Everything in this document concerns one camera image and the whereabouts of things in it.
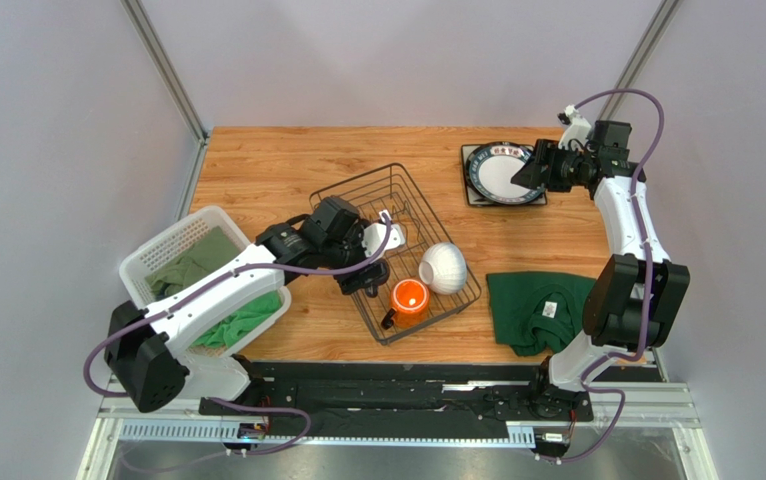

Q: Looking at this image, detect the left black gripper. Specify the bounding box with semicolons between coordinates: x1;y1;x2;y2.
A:
320;219;387;296

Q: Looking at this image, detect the white green-rimmed round plate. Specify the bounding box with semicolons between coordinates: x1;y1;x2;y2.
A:
465;141;549;207

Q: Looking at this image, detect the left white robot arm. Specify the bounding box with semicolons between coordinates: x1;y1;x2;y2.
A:
85;196;406;413

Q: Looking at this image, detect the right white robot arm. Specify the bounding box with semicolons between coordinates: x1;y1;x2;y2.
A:
511;113;690;417

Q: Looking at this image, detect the orange mug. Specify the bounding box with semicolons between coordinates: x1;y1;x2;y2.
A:
380;278;430;330

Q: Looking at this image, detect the square floral plate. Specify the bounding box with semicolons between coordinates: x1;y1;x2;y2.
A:
460;142;549;208

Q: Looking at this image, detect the white ribbed bowl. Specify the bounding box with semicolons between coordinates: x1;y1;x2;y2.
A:
418;242;468;295

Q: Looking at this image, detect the dark green folded cloth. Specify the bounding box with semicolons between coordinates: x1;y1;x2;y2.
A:
486;271;595;357

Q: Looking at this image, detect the bright green towel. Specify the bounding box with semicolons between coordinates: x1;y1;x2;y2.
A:
192;291;283;349

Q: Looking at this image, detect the white plastic basket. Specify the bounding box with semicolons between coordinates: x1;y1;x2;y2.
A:
119;205;292;358

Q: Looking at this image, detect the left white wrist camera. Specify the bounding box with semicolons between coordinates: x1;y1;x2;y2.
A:
362;209;407;258

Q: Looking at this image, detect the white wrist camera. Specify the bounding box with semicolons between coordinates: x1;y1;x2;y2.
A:
557;104;592;150
362;209;407;258

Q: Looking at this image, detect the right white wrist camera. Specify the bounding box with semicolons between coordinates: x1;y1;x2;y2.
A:
557;104;592;150

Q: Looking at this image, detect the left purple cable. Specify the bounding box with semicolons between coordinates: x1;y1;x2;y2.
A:
83;211;394;458

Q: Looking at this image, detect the purple cable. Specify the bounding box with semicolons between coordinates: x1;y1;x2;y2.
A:
533;88;665;465
83;211;394;458

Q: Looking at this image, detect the black wire dish rack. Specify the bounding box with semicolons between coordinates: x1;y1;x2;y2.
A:
309;163;481;345

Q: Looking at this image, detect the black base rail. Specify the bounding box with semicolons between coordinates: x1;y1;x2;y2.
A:
236;361;595;440

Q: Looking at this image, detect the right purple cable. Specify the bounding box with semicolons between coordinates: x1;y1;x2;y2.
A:
533;88;665;465

